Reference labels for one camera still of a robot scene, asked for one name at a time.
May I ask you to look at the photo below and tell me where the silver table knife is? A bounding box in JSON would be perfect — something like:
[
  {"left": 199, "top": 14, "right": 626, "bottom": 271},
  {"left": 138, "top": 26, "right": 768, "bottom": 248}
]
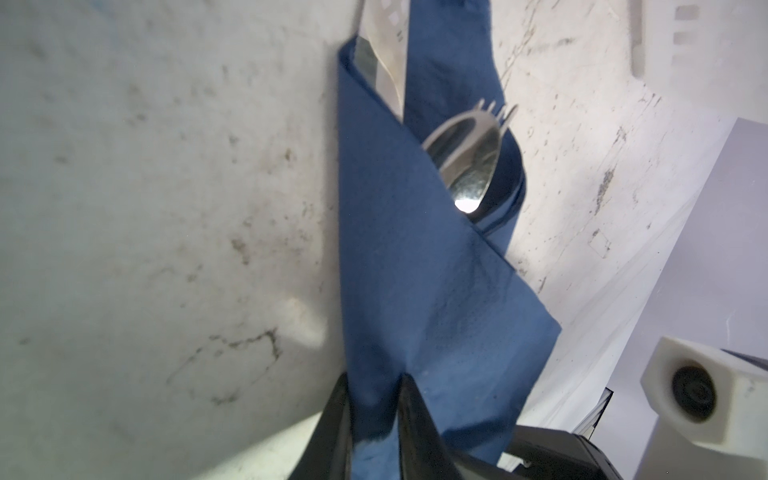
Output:
[{"left": 353, "top": 0, "right": 411, "bottom": 122}]

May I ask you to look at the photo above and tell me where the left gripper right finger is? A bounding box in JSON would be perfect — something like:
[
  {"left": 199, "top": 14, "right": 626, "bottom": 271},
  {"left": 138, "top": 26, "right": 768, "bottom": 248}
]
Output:
[{"left": 397, "top": 374, "right": 462, "bottom": 480}]

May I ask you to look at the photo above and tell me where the white perforated plastic basket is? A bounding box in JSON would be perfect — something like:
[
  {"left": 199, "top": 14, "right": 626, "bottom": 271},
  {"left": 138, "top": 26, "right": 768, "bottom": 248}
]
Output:
[{"left": 628, "top": 0, "right": 767, "bottom": 124}]

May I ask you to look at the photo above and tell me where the blue paper napkin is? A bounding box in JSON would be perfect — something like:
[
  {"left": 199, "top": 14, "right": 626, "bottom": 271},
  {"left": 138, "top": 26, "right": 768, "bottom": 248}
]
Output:
[{"left": 337, "top": 1, "right": 561, "bottom": 479}]

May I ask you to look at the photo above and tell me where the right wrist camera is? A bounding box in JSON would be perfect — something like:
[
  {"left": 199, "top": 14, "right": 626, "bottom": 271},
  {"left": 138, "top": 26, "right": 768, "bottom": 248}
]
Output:
[{"left": 635, "top": 337, "right": 767, "bottom": 480}]

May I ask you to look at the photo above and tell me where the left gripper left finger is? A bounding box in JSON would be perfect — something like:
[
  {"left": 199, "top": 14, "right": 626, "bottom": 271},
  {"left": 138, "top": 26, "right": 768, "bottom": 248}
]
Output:
[{"left": 288, "top": 373, "right": 352, "bottom": 480}]

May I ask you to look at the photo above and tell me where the silver fork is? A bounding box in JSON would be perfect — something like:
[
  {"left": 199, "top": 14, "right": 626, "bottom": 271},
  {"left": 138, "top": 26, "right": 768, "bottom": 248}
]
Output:
[{"left": 474, "top": 99, "right": 519, "bottom": 130}]

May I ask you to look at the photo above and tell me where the silver spoon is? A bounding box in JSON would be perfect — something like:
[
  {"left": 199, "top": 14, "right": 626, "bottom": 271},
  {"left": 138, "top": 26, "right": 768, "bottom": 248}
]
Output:
[{"left": 422, "top": 108, "right": 503, "bottom": 215}]

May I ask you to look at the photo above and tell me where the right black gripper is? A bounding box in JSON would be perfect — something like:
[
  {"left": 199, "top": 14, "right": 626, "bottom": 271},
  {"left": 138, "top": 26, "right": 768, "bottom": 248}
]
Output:
[{"left": 451, "top": 426, "right": 622, "bottom": 480}]

